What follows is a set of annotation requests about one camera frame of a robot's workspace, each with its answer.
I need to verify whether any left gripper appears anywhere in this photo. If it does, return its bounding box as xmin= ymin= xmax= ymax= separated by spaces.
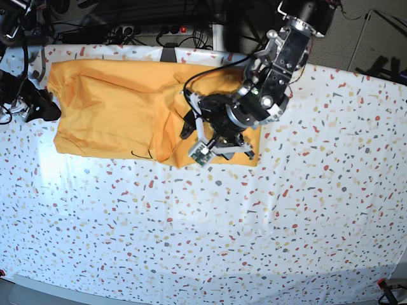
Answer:
xmin=180 ymin=90 xmax=255 ymax=161

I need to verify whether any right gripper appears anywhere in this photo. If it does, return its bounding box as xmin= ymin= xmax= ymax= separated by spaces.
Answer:
xmin=9 ymin=90 xmax=61 ymax=123

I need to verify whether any yellow T-shirt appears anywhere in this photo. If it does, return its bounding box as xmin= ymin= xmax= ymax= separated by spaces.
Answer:
xmin=47 ymin=59 xmax=241 ymax=168

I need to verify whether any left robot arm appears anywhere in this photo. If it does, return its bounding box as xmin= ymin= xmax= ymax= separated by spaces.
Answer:
xmin=180 ymin=1 xmax=341 ymax=166

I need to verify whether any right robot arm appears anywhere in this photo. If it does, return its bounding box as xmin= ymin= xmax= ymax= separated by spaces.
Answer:
xmin=1 ymin=1 xmax=61 ymax=125

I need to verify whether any black table clamp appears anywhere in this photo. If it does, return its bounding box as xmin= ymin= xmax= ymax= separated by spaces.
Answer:
xmin=160 ymin=43 xmax=177 ymax=63

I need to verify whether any white power strip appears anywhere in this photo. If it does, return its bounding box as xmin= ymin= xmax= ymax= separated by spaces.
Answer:
xmin=115 ymin=25 xmax=195 ymax=37

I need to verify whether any terrazzo patterned table cloth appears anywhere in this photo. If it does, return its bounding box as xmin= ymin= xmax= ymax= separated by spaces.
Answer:
xmin=0 ymin=43 xmax=407 ymax=305

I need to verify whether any red black clamp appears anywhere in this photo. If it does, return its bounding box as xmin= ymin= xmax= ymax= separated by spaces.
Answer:
xmin=377 ymin=278 xmax=398 ymax=305

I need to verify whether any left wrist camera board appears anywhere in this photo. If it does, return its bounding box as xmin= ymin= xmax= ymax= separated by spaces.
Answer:
xmin=188 ymin=141 xmax=215 ymax=168

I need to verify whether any white metal post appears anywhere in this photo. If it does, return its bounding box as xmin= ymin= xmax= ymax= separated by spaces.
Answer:
xmin=212 ymin=24 xmax=225 ymax=51

